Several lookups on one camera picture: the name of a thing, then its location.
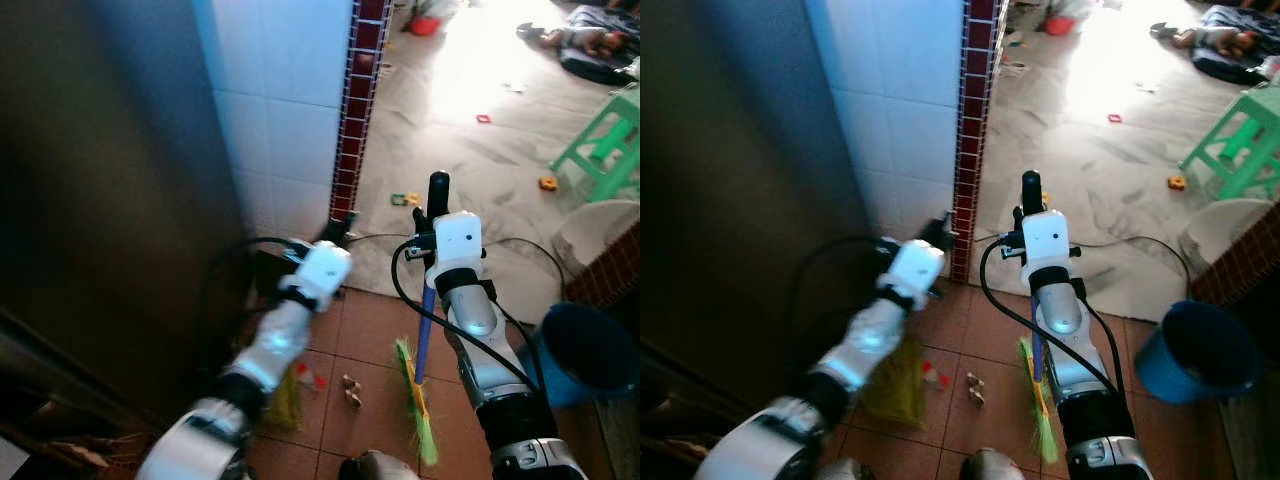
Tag green bristle broom blue handle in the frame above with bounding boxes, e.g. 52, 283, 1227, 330
1018, 325, 1061, 464
393, 285, 441, 468

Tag olive yellow broom bristles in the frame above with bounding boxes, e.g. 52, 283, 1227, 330
262, 365, 304, 433
862, 340, 927, 429

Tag green plastic stool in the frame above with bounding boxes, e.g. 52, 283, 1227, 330
548, 85, 641, 201
1180, 88, 1280, 199

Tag dark blue blanket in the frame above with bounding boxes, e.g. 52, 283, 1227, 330
1150, 4, 1280, 84
516, 4, 641, 84

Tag blue plastic bucket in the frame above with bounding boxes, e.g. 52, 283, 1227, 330
1135, 300, 1263, 404
520, 302, 641, 409

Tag dark brown door panel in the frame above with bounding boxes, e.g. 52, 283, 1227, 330
640, 0, 873, 401
0, 0, 251, 431

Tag child lying down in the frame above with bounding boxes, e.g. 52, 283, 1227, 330
1172, 27, 1263, 59
540, 27, 631, 58

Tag grey robot right leg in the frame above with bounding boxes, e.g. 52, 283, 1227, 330
338, 450, 421, 480
960, 447, 1026, 480

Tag brown rubbish pile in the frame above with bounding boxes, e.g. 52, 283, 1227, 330
0, 398, 153, 480
640, 400, 723, 476

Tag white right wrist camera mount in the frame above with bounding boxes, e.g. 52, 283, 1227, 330
432, 211, 485, 279
1020, 209, 1073, 273

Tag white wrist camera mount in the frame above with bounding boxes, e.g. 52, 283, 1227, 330
288, 240, 354, 303
880, 240, 947, 301
1020, 209, 1073, 273
432, 211, 485, 279

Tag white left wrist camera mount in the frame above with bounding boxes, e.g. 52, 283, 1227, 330
288, 240, 354, 303
880, 240, 947, 301

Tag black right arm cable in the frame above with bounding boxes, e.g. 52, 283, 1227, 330
390, 238, 546, 393
979, 238, 1126, 396

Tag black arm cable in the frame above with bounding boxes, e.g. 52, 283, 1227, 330
200, 236, 301, 341
790, 235, 891, 331
979, 238, 1126, 396
390, 238, 546, 393

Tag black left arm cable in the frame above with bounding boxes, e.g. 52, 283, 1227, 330
200, 236, 301, 341
790, 235, 891, 331

